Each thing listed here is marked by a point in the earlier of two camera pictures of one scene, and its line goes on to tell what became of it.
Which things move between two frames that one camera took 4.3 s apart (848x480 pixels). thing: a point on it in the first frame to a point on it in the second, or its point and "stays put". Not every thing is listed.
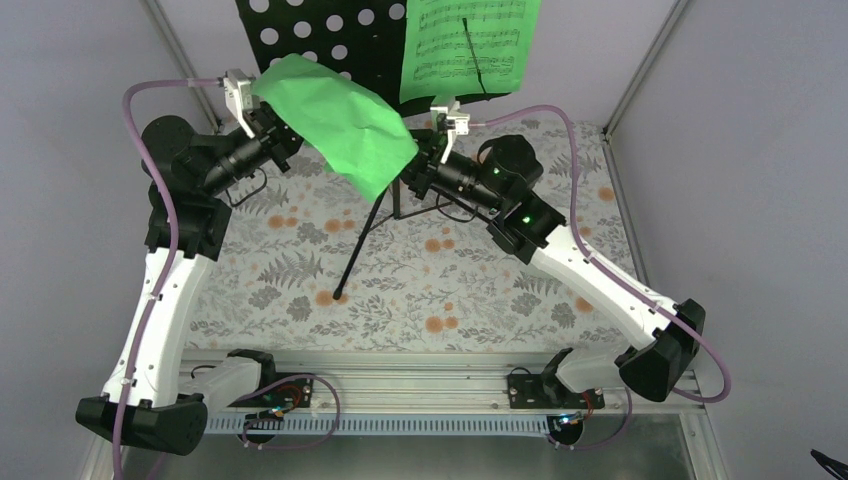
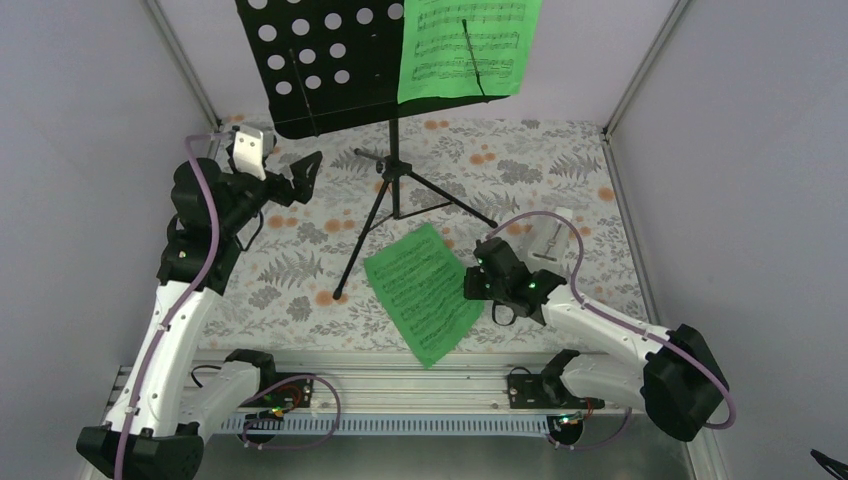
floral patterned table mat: [310, 267] stays put
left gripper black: [273, 133] to [302, 187]
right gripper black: [430, 147] to [472, 290]
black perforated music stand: [359, 40] stays put
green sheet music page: [356, 136] to [425, 289]
